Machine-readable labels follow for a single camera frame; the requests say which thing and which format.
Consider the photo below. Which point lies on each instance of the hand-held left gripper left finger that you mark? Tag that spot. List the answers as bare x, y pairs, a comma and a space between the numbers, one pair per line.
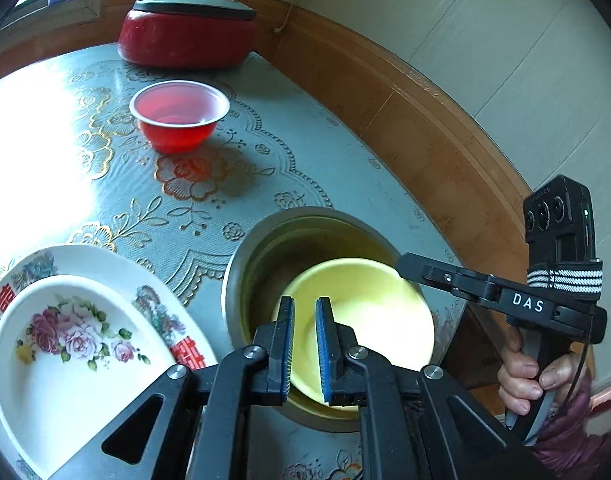
287, 345

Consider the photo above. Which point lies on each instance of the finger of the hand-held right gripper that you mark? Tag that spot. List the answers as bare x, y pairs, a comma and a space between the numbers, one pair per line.
435, 272

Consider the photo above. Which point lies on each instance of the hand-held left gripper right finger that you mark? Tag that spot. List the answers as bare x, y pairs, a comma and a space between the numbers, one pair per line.
324, 350

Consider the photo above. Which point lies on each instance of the yellow bowl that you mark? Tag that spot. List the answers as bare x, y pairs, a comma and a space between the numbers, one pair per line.
375, 320

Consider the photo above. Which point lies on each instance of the steel bowl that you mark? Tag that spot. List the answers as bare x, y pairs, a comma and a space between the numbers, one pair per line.
265, 255

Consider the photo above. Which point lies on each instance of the white plate with red print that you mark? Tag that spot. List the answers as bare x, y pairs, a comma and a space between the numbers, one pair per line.
153, 300

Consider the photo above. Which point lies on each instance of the white rose print plate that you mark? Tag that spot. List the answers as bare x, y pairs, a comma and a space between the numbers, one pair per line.
50, 390

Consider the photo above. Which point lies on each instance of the person's right forearm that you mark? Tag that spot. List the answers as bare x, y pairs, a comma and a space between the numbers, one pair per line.
580, 435

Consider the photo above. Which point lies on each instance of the person's right hand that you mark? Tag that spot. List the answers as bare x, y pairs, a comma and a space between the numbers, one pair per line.
520, 380

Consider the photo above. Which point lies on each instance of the floral gold print tablecloth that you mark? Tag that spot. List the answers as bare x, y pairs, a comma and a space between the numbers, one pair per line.
285, 160

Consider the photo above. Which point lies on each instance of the red plastic bowl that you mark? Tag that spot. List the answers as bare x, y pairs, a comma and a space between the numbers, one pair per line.
180, 117

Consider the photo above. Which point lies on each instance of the red cooking pot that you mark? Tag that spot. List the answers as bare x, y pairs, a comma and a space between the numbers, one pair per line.
185, 42

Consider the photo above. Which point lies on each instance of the grey pot lid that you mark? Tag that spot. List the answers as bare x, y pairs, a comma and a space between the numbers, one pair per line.
195, 2

